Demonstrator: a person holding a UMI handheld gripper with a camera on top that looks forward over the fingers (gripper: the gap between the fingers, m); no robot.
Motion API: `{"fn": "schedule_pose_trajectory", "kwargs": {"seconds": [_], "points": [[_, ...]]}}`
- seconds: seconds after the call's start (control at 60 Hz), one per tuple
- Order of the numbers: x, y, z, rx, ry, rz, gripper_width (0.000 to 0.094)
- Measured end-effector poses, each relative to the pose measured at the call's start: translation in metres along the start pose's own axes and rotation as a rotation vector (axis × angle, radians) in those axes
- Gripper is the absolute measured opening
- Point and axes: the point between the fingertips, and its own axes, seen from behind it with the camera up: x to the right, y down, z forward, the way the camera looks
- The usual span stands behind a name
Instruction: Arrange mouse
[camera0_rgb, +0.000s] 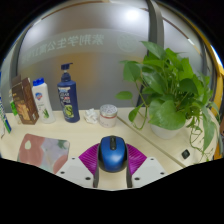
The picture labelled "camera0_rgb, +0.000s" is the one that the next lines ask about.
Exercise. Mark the blue computer mouse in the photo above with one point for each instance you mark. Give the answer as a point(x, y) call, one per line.
point(112, 153)

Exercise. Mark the small jar with white lid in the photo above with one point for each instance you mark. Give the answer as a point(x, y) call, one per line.
point(108, 116)

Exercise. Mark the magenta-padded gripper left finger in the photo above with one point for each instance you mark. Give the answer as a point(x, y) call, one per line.
point(88, 159)

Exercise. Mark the dark blue pump bottle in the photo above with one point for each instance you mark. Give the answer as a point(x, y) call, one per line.
point(68, 98)

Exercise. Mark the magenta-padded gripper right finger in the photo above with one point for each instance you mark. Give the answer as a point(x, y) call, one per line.
point(136, 160)

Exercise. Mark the brown carton box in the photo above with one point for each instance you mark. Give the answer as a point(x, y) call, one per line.
point(26, 103)

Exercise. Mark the white green shuttlecock tube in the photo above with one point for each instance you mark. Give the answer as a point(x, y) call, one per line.
point(3, 113)

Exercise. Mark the floral print mouse pad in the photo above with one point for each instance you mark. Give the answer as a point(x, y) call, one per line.
point(41, 150)

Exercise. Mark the crumpled white tissue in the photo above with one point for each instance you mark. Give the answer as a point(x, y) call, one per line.
point(91, 116)

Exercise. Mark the white bottle with blue cap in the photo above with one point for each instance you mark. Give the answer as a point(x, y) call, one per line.
point(42, 100)

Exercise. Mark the small black desk socket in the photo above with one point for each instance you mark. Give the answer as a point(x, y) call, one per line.
point(185, 154)

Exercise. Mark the green plant in white pot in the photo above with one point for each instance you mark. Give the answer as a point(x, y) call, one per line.
point(166, 93)

